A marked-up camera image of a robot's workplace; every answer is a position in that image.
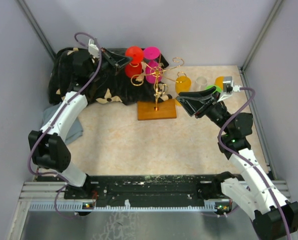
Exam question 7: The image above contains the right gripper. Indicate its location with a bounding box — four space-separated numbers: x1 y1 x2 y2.
176 86 231 134

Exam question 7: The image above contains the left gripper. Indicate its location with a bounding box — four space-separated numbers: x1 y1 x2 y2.
88 47 132 82

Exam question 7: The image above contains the red plastic wine glass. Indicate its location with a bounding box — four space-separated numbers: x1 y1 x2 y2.
125 46 144 78

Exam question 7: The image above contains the green plastic wine glass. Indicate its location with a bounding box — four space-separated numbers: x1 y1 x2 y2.
205 85 222 93

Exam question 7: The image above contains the pink plastic wine glass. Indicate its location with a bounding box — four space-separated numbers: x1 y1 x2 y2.
143 46 161 84

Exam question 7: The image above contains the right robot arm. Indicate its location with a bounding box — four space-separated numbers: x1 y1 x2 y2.
176 87 298 240

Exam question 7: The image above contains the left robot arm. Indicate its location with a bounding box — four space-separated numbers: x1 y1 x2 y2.
28 48 132 199

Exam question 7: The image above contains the clear wine glass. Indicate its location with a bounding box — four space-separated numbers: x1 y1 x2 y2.
195 76 208 91

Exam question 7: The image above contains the orange wine glass near rack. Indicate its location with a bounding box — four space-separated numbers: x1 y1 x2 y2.
175 75 191 94

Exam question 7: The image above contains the orange wine glass far right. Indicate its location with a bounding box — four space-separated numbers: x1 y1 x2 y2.
215 76 224 89

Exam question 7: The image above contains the black floral pillow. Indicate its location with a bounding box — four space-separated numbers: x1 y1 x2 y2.
48 47 172 106

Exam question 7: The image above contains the grey cloth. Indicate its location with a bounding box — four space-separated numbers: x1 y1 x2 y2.
43 103 84 145

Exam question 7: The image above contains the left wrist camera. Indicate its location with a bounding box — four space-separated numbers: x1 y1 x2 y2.
88 39 100 59

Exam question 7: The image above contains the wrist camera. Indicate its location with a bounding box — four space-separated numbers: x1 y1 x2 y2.
218 76 241 102
88 39 100 59

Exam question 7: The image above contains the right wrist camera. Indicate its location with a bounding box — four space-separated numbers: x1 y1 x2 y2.
218 76 241 102

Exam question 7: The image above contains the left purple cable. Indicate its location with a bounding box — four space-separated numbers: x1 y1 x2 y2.
28 32 103 218

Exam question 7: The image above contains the gold wire glass rack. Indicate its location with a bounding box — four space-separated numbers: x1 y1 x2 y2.
130 55 184 121

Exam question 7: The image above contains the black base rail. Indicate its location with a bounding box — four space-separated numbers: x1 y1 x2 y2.
64 174 234 215

